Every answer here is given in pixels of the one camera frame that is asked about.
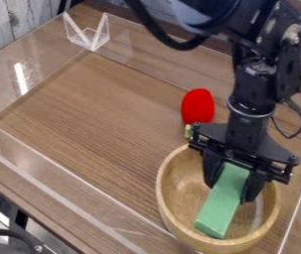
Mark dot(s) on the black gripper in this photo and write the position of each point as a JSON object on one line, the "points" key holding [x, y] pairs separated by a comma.
{"points": [[240, 142]]}

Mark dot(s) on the green rectangular block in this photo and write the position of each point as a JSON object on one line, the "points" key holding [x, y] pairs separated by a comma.
{"points": [[219, 209]]}

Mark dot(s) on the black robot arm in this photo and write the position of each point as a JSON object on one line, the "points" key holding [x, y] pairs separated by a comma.
{"points": [[264, 31]]}

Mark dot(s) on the brown wooden bowl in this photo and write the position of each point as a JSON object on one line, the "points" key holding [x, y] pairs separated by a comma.
{"points": [[181, 195]]}

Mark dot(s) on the red plush strawberry toy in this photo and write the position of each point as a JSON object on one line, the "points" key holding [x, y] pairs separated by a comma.
{"points": [[197, 106]]}

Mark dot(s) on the clear acrylic tray wall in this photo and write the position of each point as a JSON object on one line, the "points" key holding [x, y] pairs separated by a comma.
{"points": [[97, 223]]}

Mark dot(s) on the black table frame bracket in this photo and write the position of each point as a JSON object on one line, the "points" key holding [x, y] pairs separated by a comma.
{"points": [[17, 241]]}

